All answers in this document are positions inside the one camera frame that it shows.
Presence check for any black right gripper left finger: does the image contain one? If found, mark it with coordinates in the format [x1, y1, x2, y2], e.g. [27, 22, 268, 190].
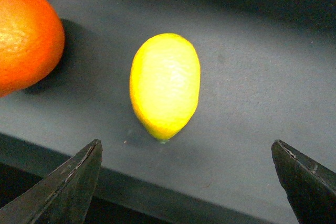
[1, 140, 102, 223]

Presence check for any orange behind left finger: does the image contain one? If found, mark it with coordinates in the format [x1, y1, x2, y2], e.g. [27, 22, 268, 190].
[1, 0, 65, 97]

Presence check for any yellow lemon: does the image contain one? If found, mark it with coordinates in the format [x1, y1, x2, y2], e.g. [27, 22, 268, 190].
[129, 33, 201, 142]

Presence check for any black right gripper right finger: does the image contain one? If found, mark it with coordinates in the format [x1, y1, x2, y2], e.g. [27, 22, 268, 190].
[271, 140, 335, 223]

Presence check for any black front shelf tray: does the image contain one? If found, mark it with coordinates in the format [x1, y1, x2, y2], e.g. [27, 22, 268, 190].
[1, 0, 335, 223]

